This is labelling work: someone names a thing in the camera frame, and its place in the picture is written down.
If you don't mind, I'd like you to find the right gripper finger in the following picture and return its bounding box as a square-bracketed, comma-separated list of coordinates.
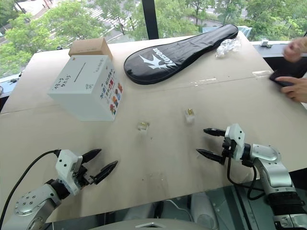
[196, 148, 226, 166]
[203, 128, 227, 138]

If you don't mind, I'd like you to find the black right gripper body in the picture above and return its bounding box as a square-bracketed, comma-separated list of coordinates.
[221, 136, 238, 166]

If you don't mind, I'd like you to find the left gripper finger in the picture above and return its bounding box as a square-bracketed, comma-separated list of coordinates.
[92, 160, 119, 185]
[82, 148, 103, 165]

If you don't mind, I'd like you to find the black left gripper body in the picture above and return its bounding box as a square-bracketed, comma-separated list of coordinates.
[71, 164, 99, 190]

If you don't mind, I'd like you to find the black pouch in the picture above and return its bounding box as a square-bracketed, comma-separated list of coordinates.
[268, 69, 294, 87]

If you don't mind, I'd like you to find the white ballot box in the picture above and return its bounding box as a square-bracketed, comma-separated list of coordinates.
[47, 55, 123, 122]

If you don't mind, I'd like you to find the person's left hand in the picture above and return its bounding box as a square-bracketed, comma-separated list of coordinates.
[274, 76, 307, 104]

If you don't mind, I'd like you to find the person's right hand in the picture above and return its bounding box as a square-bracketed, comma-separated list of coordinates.
[282, 36, 307, 63]

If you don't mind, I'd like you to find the small clear cube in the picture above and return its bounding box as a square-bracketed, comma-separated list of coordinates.
[184, 108, 196, 124]
[137, 121, 151, 135]

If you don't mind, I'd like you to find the white rounded shape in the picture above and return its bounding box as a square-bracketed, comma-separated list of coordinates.
[190, 191, 219, 229]

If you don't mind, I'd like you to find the crumpled clear plastic wrap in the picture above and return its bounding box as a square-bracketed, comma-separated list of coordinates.
[215, 38, 242, 59]

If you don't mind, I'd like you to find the black racket bag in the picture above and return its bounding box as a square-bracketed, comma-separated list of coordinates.
[124, 23, 239, 85]

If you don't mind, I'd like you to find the brown cardboard box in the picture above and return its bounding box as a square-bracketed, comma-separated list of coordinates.
[69, 37, 114, 60]

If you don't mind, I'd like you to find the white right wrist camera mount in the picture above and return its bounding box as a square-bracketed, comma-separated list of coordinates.
[224, 123, 247, 161]

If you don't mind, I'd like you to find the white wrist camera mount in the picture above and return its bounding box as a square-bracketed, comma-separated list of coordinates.
[55, 149, 83, 195]
[224, 123, 247, 161]

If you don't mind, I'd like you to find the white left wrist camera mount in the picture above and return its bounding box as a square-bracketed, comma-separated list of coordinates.
[55, 149, 83, 195]

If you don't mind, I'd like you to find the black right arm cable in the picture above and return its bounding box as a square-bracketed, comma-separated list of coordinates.
[226, 155, 270, 201]

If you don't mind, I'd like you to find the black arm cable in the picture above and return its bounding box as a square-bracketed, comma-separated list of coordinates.
[226, 155, 270, 201]
[0, 149, 60, 219]

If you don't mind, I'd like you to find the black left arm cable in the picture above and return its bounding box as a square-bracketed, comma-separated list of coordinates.
[0, 149, 60, 219]

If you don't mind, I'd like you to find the black window frame post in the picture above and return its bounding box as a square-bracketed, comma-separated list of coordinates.
[142, 0, 160, 40]

